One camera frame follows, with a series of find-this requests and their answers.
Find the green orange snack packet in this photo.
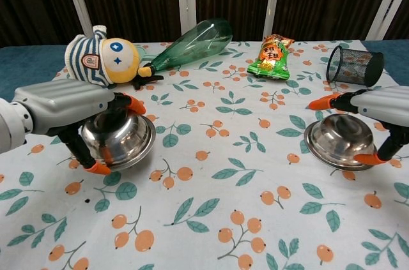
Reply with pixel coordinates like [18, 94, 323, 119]
[246, 33, 295, 81]

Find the green plastic bottle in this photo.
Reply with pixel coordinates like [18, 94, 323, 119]
[143, 17, 233, 75]

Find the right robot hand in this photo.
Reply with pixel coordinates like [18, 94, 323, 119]
[309, 86, 409, 168]

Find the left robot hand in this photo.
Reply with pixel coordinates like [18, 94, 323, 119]
[12, 78, 147, 176]

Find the metal bowl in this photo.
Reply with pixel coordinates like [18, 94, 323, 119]
[303, 113, 378, 172]
[80, 110, 157, 172]

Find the pale green comb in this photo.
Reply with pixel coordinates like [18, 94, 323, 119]
[135, 45, 160, 62]

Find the black mesh pen cup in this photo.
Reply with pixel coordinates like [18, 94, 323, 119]
[325, 45, 384, 87]

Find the striped yellow plush toy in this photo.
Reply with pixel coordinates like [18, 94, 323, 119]
[63, 25, 164, 91]

